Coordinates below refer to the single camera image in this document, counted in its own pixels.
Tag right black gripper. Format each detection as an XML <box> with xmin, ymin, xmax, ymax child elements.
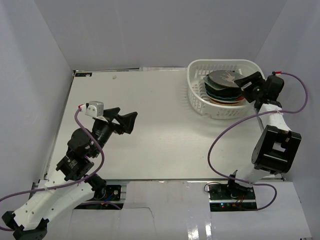
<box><xmin>234</xmin><ymin>71</ymin><xmax>266</xmax><ymax>104</ymax></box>

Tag dark teal square plate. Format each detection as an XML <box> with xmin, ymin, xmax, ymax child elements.
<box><xmin>205</xmin><ymin>86</ymin><xmax>242</xmax><ymax>97</ymax></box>

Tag teal scalloped round plate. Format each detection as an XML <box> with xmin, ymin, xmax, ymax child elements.
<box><xmin>206</xmin><ymin>91</ymin><xmax>244</xmax><ymax>101</ymax></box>

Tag silver metallic round plate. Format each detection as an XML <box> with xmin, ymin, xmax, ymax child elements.
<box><xmin>208</xmin><ymin>70</ymin><xmax>244</xmax><ymax>88</ymax></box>

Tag orange woven round plate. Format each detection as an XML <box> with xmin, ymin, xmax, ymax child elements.
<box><xmin>209</xmin><ymin>99</ymin><xmax>245</xmax><ymax>106</ymax></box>

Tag light blue rectangular plate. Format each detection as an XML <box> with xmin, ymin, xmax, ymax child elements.
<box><xmin>203</xmin><ymin>76</ymin><xmax>238</xmax><ymax>91</ymax></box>

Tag red and teal wave plate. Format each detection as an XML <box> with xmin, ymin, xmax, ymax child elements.
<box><xmin>209</xmin><ymin>95</ymin><xmax>245</xmax><ymax>104</ymax></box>

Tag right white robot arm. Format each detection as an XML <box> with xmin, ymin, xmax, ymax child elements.
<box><xmin>225</xmin><ymin>71</ymin><xmax>302</xmax><ymax>200</ymax></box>

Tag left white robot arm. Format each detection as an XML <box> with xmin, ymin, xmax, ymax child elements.
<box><xmin>1</xmin><ymin>103</ymin><xmax>138</xmax><ymax>240</ymax></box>

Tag white plastic dish bin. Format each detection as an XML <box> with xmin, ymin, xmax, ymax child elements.
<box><xmin>186</xmin><ymin>59</ymin><xmax>264</xmax><ymax>120</ymax></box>

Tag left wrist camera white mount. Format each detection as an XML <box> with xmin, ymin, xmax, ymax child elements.
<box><xmin>78</xmin><ymin>101</ymin><xmax>104</xmax><ymax>119</ymax></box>

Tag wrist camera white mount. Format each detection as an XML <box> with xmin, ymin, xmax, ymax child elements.
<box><xmin>271</xmin><ymin>71</ymin><xmax>282</xmax><ymax>77</ymax></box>
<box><xmin>78</xmin><ymin>101</ymin><xmax>104</xmax><ymax>119</ymax></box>

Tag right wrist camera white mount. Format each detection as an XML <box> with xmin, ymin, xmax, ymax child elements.
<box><xmin>271</xmin><ymin>71</ymin><xmax>282</xmax><ymax>77</ymax></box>

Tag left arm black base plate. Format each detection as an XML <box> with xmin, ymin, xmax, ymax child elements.
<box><xmin>93</xmin><ymin>185</ymin><xmax>122</xmax><ymax>202</ymax></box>

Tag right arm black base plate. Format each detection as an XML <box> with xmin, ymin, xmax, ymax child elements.
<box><xmin>203</xmin><ymin>182</ymin><xmax>258</xmax><ymax>213</ymax></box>

